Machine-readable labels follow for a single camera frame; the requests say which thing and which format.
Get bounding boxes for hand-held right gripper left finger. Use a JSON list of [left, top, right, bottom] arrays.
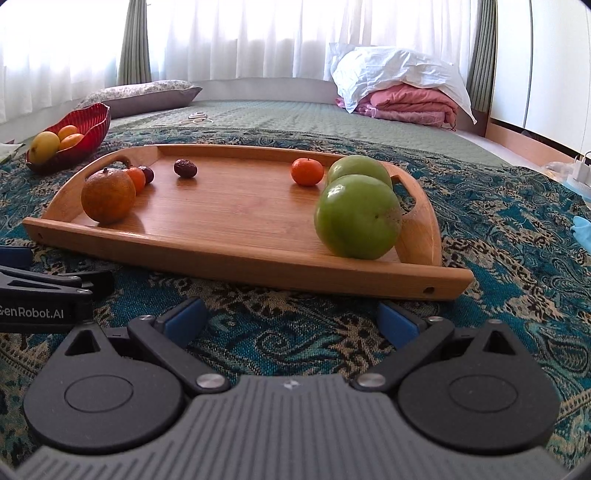
[[62, 298, 232, 396]]

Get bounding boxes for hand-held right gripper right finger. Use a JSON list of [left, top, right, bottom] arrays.
[[352, 300, 519, 394]]

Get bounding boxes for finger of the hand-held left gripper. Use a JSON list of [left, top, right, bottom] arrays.
[[0, 267, 115, 296], [0, 247, 33, 268]]

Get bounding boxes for large brownish orange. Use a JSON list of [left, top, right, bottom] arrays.
[[81, 167, 137, 225]]

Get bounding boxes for wooden tray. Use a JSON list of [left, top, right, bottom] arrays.
[[22, 144, 475, 302]]

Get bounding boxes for small tangerine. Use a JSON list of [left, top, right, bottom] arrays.
[[290, 157, 325, 186], [124, 167, 147, 193]]

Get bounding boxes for pale green pear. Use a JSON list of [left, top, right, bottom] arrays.
[[326, 155, 393, 190]]

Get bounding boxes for round green apple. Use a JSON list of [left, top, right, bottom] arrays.
[[314, 175, 402, 260]]

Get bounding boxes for yellow mango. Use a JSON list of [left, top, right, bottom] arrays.
[[28, 131, 61, 165]]

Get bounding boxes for teal paisley blanket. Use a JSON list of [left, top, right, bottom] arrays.
[[0, 127, 591, 462]]

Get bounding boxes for red ribbed bowl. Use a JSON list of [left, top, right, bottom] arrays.
[[25, 102, 112, 175]]

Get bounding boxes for light blue cloth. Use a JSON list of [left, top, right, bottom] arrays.
[[570, 215, 591, 252]]

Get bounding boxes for floral pillow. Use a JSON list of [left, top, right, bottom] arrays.
[[76, 80, 203, 119]]

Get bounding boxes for pink folded blanket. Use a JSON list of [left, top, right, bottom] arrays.
[[335, 84, 459, 131]]

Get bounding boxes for green quilted mat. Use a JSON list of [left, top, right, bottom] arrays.
[[106, 99, 504, 169]]

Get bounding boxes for white charger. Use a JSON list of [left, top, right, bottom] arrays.
[[573, 150, 591, 184]]

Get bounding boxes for green curtain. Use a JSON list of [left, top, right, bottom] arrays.
[[117, 0, 153, 86], [466, 0, 497, 114]]

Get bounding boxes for white and pink bedding pile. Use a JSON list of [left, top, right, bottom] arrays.
[[329, 42, 477, 124]]

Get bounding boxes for white sheer curtain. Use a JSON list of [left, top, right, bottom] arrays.
[[0, 0, 481, 123]]

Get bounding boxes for white wardrobe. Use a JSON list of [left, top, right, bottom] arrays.
[[489, 0, 591, 148]]

